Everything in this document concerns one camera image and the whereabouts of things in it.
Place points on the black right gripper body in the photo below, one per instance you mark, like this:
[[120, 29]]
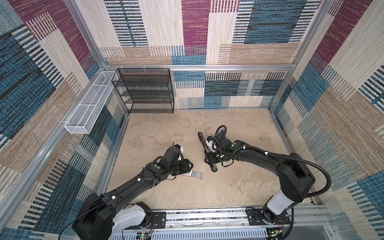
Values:
[[217, 156]]

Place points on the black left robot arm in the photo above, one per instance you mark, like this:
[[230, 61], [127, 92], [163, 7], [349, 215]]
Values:
[[110, 213]]

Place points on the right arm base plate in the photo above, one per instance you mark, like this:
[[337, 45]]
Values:
[[263, 217]]

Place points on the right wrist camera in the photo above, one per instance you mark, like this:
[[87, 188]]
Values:
[[213, 143]]

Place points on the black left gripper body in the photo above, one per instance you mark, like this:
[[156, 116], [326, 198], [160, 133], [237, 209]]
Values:
[[183, 166]]

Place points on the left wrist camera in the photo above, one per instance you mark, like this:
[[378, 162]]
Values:
[[179, 147]]

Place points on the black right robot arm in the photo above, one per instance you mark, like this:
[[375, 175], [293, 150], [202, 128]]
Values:
[[295, 177]]

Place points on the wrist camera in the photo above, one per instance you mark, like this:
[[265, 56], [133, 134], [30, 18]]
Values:
[[213, 143], [179, 147]]

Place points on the white wire mesh basket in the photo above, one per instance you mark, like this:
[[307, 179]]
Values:
[[87, 112]]

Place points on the black mesh shelf rack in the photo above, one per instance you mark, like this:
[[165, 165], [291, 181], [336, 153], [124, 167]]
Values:
[[145, 90]]

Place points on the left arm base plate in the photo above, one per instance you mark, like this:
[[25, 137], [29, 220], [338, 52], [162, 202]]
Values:
[[155, 220]]

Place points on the aluminium front rail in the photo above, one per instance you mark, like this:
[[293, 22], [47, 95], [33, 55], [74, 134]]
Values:
[[307, 223]]

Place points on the red white staple box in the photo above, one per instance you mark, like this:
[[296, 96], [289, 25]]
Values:
[[188, 174]]

